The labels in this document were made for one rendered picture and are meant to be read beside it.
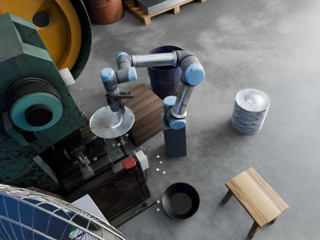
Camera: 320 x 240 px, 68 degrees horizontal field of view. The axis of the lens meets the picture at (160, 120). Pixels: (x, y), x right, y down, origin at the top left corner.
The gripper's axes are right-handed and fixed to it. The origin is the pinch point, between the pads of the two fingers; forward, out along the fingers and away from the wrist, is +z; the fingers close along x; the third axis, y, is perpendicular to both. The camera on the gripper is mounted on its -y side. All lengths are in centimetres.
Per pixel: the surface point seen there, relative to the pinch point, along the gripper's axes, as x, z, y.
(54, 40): -37, -43, 18
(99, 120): -4.3, 0.9, 16.0
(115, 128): 7.6, 1.2, 9.7
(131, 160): 32.5, 3.5, 11.7
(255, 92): 8, 46, -120
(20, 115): 31, -56, 41
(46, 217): 77, -63, 39
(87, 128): -2.9, 1.0, 25.2
